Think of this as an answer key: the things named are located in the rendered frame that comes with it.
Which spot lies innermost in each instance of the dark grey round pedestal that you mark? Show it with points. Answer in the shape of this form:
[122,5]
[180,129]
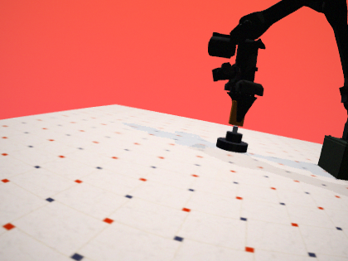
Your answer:
[232,141]

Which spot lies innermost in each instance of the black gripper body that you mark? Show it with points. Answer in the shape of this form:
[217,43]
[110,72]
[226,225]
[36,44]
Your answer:
[247,85]

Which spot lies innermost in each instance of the orange cylinder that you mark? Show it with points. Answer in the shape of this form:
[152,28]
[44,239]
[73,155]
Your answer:
[232,118]

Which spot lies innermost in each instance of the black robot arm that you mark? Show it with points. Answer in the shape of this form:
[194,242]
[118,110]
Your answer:
[252,26]

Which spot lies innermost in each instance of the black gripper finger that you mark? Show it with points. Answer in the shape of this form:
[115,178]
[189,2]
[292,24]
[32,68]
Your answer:
[231,96]
[244,102]

